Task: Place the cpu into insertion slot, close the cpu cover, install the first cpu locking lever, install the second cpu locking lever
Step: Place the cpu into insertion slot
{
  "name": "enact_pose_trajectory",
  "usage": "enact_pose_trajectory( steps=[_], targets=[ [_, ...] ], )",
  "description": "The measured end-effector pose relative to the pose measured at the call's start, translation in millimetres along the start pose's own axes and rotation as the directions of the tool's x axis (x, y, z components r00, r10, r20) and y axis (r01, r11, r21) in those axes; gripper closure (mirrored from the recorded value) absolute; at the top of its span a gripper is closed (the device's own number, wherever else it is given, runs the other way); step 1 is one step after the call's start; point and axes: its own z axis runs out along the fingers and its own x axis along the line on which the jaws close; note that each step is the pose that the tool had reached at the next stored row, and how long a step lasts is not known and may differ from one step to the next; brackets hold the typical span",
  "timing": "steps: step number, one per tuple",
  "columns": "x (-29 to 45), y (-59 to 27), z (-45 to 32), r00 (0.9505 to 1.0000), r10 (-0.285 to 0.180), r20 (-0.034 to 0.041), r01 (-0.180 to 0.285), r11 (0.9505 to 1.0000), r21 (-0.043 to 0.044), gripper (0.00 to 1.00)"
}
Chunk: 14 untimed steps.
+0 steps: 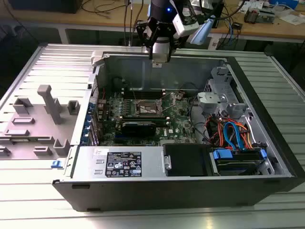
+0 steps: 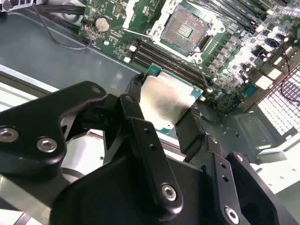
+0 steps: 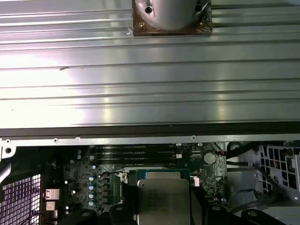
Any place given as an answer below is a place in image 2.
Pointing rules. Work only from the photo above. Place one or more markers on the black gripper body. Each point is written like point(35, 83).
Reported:
point(105, 199)

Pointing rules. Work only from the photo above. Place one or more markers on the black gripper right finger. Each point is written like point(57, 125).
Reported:
point(243, 182)

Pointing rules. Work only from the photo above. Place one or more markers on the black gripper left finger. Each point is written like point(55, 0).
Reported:
point(28, 131)

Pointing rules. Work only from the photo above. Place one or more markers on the CPU with silver top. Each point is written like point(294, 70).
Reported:
point(164, 98)

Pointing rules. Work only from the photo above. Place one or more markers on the metal socket cover frame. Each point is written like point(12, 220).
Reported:
point(128, 21)

